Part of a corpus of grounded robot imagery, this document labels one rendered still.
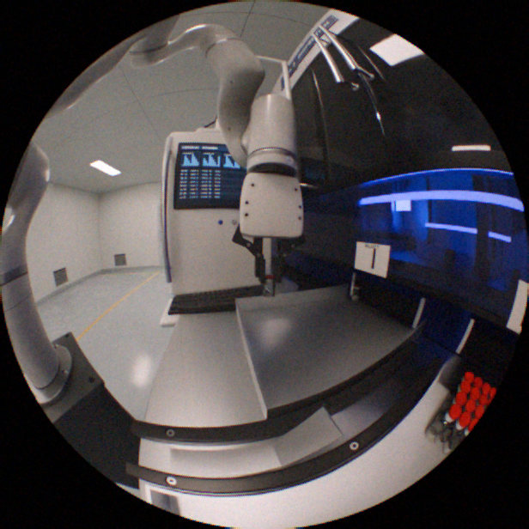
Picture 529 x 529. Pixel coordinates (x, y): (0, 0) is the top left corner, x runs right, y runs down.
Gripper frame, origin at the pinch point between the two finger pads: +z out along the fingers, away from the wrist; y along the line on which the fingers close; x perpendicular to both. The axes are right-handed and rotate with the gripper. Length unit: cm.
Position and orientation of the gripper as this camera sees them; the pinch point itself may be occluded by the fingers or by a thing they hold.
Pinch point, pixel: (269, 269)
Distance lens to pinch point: 25.5
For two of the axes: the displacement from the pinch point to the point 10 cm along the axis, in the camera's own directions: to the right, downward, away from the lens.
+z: -0.3, 9.9, 1.7
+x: 2.0, 1.7, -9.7
